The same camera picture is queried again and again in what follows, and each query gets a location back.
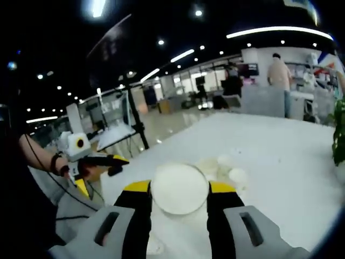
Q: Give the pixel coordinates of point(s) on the person's dark clothed torso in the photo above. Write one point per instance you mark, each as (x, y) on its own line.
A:
(24, 202)

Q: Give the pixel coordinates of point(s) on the white tilted board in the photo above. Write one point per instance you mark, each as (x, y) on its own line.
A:
(116, 137)

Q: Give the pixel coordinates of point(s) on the long ceiling strip light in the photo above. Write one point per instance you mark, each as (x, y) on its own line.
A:
(269, 29)
(97, 8)

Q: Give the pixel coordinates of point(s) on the black light stand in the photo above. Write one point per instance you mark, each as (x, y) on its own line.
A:
(136, 113)

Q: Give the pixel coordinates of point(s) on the white table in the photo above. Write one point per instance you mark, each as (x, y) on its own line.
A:
(269, 162)

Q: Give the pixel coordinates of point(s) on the person's left hand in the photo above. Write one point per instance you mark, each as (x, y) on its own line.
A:
(61, 163)

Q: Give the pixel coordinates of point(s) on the white paper cup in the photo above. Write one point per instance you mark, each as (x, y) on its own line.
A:
(179, 189)

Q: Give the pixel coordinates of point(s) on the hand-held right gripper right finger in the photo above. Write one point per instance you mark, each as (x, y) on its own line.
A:
(231, 232)

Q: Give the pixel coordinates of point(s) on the black wristband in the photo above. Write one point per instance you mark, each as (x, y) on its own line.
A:
(55, 164)

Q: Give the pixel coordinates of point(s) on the cluster of paper cups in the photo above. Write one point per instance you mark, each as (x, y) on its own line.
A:
(237, 176)

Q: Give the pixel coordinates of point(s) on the dark translucent panel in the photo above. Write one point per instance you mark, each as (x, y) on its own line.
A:
(110, 46)

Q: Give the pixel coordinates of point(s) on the group of round ceiling spotlights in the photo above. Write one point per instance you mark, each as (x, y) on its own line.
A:
(198, 13)

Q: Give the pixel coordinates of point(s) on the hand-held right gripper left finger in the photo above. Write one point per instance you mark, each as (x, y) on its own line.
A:
(116, 232)

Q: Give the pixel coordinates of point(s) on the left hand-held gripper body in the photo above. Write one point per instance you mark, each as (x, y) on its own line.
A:
(75, 147)

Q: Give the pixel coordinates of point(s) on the grey partition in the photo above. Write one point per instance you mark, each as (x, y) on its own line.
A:
(261, 102)

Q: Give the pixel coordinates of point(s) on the green potted plant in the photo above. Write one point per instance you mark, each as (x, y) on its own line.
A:
(340, 135)

